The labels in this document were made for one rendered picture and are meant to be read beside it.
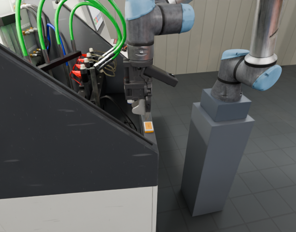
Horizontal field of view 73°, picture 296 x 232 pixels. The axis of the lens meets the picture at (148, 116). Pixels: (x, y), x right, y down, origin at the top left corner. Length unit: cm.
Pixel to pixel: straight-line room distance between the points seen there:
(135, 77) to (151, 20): 16
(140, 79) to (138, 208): 49
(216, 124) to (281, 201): 105
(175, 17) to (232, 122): 67
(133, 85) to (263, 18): 51
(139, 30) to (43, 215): 72
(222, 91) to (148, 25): 61
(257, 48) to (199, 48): 290
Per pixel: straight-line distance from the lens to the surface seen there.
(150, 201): 82
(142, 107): 65
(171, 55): 360
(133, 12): 54
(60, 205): 84
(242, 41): 415
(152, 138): 68
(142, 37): 55
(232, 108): 107
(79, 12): 117
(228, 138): 114
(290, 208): 193
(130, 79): 60
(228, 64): 101
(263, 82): 92
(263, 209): 183
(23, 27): 112
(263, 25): 86
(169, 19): 58
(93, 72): 70
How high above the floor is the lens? 139
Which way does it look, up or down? 34 degrees down
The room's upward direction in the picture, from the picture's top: straight up
